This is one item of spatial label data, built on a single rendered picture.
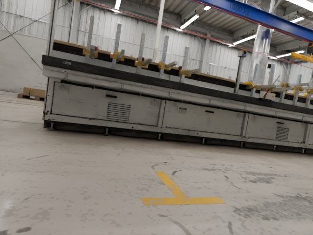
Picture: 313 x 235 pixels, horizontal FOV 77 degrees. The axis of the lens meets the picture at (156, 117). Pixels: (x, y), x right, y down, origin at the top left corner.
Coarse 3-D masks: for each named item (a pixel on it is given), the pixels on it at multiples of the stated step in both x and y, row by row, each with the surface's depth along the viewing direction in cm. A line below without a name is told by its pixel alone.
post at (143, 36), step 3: (144, 33) 198; (141, 36) 199; (144, 36) 198; (141, 39) 197; (144, 39) 198; (141, 42) 197; (141, 45) 197; (141, 48) 198; (141, 51) 198; (141, 54) 198; (138, 57) 199; (141, 57) 199; (138, 60) 198; (141, 60) 199; (138, 66) 199; (138, 69) 199
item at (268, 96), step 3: (261, 93) 250; (264, 93) 251; (267, 93) 253; (270, 93) 254; (273, 93) 256; (261, 96) 250; (267, 96) 253; (270, 96) 255; (273, 96) 256; (270, 99) 255; (273, 99) 257
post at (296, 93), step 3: (300, 75) 269; (297, 78) 272; (300, 78) 269; (297, 81) 271; (300, 81) 270; (297, 90) 270; (294, 93) 273; (297, 93) 270; (294, 96) 272; (297, 96) 271; (294, 99) 272; (297, 99) 271; (294, 102) 271
